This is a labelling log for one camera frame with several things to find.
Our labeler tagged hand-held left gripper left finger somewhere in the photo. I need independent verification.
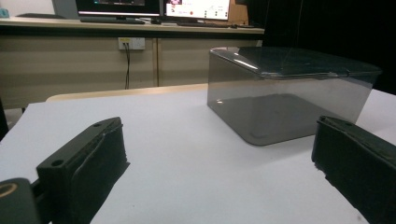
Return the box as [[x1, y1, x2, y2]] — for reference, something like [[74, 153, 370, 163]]
[[36, 117, 130, 224]]

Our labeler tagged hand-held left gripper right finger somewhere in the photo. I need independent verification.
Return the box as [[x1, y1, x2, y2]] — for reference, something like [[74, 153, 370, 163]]
[[311, 116, 396, 224]]

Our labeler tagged smoky transparent lidded box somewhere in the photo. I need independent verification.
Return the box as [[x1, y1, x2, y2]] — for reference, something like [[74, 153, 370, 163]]
[[206, 46, 383, 147]]

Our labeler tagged light wooden table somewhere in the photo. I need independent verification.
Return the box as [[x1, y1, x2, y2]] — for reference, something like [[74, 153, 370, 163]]
[[46, 82, 209, 103]]

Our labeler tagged long beige counter desk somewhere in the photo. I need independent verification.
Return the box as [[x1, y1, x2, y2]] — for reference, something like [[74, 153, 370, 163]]
[[0, 17, 265, 110]]

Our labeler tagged black curtain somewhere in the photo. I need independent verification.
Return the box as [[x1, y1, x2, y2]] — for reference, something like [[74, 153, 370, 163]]
[[247, 0, 396, 95]]

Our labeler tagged black keyboard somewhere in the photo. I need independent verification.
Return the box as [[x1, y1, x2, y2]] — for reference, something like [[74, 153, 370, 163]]
[[177, 21, 232, 29], [79, 17, 146, 25]]

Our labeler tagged monitor with dark screen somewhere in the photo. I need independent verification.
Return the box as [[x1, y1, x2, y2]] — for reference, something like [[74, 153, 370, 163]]
[[75, 0, 162, 21]]

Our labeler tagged brown cardboard box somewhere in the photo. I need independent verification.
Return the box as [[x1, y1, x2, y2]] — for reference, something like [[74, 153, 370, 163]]
[[228, 0, 250, 26]]

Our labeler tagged monitor with white screen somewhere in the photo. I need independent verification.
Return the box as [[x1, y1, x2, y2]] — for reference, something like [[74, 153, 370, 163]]
[[163, 0, 232, 22]]

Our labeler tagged black power cable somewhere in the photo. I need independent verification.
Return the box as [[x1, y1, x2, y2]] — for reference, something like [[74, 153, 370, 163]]
[[123, 42, 132, 91]]

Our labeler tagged white wall socket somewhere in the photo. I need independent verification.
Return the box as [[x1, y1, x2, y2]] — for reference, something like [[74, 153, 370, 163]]
[[118, 36, 147, 51]]

